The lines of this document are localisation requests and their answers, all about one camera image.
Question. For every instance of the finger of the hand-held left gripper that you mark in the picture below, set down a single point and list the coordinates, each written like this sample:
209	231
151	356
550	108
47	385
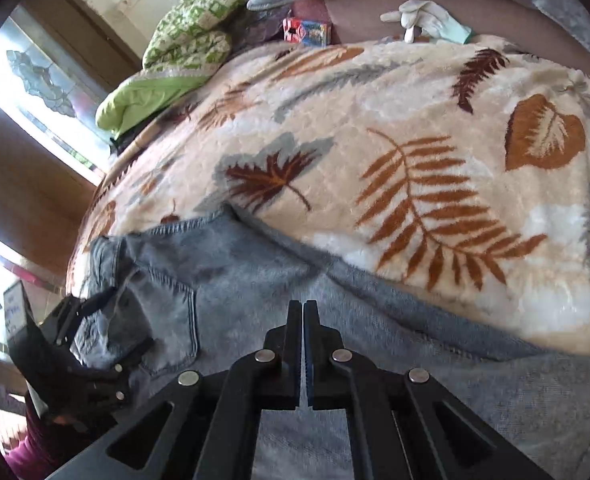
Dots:
110	380
67	320

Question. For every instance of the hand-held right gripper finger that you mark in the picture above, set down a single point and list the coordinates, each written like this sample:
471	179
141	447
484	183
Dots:
309	360
297	360

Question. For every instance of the grey-blue denim pants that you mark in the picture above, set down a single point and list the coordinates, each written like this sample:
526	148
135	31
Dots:
255	280

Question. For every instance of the person's left forearm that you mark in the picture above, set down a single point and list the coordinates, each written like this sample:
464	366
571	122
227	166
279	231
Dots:
40	450

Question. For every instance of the wooden door with glass panes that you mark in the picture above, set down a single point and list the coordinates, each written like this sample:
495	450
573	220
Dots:
35	80

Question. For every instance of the leaf print fleece blanket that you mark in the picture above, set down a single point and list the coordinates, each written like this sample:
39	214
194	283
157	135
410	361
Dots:
375	110

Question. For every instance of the green patterned quilt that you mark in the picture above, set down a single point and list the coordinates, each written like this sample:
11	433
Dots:
195	25

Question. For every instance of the small colourful box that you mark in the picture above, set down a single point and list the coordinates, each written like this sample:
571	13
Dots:
306	31

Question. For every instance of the purple patterned cloth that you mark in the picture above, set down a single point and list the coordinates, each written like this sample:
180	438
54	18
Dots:
270	30

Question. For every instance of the pink-brown sofa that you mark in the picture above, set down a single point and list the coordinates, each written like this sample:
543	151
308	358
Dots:
365	15

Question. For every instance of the white glove with teal cuff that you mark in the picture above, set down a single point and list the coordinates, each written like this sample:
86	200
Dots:
425	15

